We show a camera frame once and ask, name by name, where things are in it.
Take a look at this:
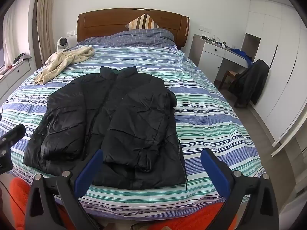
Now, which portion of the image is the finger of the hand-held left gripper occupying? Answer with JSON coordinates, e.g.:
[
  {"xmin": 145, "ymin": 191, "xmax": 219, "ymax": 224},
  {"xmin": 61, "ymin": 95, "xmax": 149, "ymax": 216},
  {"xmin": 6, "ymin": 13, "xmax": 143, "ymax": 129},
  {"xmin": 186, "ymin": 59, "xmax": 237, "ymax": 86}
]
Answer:
[{"xmin": 0, "ymin": 124, "xmax": 26, "ymax": 173}]

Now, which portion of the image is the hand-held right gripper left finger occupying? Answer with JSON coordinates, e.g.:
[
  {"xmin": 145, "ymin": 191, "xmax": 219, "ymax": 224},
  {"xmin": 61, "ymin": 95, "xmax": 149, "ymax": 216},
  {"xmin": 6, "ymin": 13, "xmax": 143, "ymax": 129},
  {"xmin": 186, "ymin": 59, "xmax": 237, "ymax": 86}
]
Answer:
[{"xmin": 25, "ymin": 149, "xmax": 104, "ymax": 230}]

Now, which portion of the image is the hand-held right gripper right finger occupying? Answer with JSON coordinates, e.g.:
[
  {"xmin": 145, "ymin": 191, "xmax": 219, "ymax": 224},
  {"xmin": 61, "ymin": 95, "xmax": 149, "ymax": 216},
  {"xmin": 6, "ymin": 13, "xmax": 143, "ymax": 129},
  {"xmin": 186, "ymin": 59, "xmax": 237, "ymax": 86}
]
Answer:
[{"xmin": 201, "ymin": 149, "xmax": 280, "ymax": 230}]

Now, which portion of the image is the black puffer jacket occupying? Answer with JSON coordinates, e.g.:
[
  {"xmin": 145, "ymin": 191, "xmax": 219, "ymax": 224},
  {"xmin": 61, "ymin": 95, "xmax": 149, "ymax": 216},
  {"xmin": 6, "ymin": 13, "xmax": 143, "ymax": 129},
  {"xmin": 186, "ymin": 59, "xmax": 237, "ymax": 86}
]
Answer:
[{"xmin": 23, "ymin": 66, "xmax": 188, "ymax": 191}]

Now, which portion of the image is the striped bed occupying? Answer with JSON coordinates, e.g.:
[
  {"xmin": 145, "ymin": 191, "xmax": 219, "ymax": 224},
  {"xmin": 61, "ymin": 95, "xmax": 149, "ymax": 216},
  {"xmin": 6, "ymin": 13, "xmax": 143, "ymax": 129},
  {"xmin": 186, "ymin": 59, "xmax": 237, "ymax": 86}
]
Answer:
[{"xmin": 0, "ymin": 45, "xmax": 267, "ymax": 221}]

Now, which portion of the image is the white window cabinet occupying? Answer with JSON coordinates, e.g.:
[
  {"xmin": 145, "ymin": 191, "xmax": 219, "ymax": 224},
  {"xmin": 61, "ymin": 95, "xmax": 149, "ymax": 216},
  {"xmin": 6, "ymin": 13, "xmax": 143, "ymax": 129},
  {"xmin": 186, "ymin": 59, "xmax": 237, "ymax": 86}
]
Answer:
[{"xmin": 0, "ymin": 59, "xmax": 31, "ymax": 101}]

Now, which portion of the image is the orange fluffy cloth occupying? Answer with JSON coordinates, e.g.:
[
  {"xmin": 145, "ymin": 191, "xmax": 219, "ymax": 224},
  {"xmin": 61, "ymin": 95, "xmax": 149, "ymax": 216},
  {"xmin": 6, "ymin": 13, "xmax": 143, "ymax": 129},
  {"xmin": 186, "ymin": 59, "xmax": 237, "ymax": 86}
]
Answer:
[{"xmin": 10, "ymin": 177, "xmax": 238, "ymax": 230}]

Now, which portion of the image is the grey cloth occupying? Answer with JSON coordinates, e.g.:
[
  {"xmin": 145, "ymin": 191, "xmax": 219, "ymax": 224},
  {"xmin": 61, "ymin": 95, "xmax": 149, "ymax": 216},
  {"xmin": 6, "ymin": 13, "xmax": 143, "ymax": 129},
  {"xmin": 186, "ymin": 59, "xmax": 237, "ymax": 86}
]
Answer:
[{"xmin": 13, "ymin": 53, "xmax": 31, "ymax": 64}]

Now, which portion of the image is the beige fleece garment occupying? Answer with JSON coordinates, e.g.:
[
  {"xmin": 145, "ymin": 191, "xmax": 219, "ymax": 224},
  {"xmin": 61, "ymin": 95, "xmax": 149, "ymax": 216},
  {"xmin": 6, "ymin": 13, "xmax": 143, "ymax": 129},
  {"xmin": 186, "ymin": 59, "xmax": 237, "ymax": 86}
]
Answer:
[{"xmin": 34, "ymin": 47, "xmax": 95, "ymax": 85}]

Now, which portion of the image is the wooden chair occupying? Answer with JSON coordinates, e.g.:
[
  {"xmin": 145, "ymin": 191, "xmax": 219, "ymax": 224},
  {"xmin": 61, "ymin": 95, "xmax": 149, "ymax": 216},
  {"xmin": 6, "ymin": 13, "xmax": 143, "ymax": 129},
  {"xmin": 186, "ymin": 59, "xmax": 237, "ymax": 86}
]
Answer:
[{"xmin": 219, "ymin": 70, "xmax": 255, "ymax": 108}]

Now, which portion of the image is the black bag on floor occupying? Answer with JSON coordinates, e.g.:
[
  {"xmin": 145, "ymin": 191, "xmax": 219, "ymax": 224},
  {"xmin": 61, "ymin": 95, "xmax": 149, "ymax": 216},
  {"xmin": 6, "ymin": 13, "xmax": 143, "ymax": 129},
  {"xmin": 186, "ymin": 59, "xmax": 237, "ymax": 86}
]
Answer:
[{"xmin": 228, "ymin": 59, "xmax": 269, "ymax": 105}]

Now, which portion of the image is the white fan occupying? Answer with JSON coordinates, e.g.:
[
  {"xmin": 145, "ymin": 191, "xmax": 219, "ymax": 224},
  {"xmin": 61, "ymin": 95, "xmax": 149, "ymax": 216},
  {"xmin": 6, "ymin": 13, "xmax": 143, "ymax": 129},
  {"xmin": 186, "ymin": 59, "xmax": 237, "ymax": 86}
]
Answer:
[{"xmin": 57, "ymin": 37, "xmax": 70, "ymax": 52}]

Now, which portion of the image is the white desk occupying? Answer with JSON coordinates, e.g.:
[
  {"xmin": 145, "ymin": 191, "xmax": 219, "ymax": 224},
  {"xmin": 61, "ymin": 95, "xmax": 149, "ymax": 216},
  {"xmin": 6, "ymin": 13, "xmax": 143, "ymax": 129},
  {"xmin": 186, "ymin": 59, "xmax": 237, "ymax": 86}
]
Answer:
[{"xmin": 192, "ymin": 34, "xmax": 252, "ymax": 84}]

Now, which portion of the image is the blue cloth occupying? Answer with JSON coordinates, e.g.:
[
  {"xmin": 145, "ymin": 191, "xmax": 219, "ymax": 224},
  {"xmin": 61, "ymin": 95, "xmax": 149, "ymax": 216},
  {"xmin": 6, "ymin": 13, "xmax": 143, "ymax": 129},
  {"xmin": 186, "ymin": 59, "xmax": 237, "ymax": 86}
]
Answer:
[{"xmin": 230, "ymin": 48, "xmax": 253, "ymax": 65}]

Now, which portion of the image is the beige curtain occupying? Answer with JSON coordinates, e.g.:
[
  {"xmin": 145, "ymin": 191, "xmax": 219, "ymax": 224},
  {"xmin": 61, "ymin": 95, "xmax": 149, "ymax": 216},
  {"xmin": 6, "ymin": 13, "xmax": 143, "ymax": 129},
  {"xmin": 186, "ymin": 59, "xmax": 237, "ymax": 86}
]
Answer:
[{"xmin": 36, "ymin": 0, "xmax": 58, "ymax": 65}]

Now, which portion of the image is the white wardrobe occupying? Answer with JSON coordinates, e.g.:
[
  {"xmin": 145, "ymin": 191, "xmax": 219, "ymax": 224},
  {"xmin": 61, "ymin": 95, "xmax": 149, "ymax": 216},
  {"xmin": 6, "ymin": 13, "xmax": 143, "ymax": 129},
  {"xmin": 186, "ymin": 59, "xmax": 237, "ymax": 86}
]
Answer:
[{"xmin": 241, "ymin": 0, "xmax": 307, "ymax": 159}]

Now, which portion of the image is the blue checked pillow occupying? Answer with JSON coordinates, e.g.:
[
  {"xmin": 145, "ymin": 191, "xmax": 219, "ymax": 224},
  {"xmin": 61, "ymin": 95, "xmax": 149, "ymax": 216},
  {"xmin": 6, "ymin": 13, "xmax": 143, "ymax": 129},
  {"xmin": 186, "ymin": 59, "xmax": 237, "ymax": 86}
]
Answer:
[{"xmin": 77, "ymin": 28, "xmax": 175, "ymax": 47}]

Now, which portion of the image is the wooden headboard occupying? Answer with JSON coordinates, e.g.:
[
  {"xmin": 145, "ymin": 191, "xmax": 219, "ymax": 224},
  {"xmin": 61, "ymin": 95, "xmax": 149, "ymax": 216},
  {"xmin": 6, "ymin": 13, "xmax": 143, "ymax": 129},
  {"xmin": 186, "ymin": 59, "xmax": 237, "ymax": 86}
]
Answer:
[{"xmin": 76, "ymin": 8, "xmax": 190, "ymax": 49}]

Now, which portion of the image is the brown striped pillow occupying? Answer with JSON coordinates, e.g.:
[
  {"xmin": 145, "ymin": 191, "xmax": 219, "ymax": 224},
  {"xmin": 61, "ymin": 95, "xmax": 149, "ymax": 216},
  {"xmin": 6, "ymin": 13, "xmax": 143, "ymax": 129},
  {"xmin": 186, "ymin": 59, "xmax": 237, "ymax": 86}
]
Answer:
[{"xmin": 126, "ymin": 13, "xmax": 161, "ymax": 30}]

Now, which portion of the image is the black cable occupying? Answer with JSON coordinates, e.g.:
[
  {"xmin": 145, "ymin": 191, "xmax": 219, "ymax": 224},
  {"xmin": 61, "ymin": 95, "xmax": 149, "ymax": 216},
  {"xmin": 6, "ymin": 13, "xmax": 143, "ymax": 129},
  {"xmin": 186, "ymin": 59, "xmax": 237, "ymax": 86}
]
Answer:
[{"xmin": 0, "ymin": 180, "xmax": 17, "ymax": 212}]

